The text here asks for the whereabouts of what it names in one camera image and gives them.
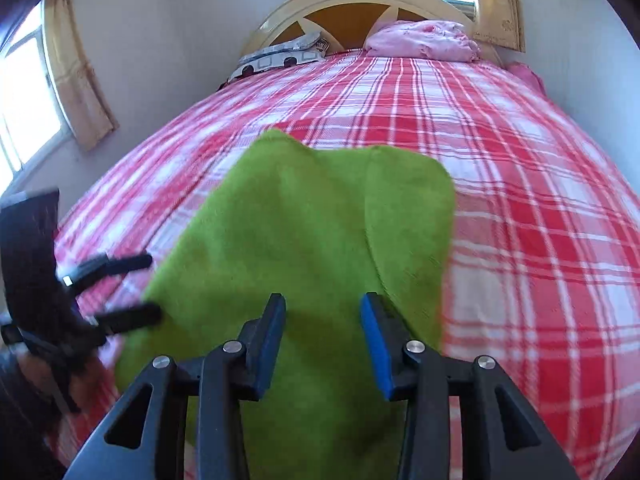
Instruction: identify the grey patterned pillow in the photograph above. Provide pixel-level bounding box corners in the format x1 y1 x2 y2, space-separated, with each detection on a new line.
227 31 331 83

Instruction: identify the yellow curtain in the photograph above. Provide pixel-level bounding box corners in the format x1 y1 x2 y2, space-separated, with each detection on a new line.
42 0 120 152
472 0 527 53

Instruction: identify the red plaid bed sheet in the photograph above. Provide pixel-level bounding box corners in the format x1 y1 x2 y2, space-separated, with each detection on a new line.
52 50 640 480

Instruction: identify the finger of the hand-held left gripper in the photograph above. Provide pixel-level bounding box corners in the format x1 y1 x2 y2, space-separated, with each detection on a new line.
64 254 153 287
92 302 163 336

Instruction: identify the cream and orange headboard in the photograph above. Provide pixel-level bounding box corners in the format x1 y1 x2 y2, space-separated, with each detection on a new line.
239 0 503 68

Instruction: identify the pink cloth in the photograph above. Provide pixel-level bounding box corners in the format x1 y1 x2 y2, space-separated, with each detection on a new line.
505 62 546 96

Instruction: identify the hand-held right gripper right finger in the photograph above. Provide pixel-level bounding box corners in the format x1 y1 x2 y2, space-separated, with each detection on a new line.
360 291 581 480

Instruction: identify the person's left forearm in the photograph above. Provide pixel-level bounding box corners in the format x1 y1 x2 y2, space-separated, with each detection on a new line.
0 350 68 480

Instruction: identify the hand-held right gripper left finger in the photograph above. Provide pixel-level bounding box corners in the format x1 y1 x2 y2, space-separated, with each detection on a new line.
62 292 287 480

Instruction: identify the side window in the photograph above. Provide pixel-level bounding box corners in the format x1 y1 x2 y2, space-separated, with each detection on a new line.
0 2 72 186

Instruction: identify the pink pillow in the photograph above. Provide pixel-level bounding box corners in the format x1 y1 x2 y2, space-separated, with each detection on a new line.
364 20 482 63

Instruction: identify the green knitted sweater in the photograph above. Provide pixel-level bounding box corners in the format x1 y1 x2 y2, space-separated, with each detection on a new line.
114 127 457 480

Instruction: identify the person's left hand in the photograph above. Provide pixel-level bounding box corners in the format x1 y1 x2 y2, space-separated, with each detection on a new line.
27 352 120 411

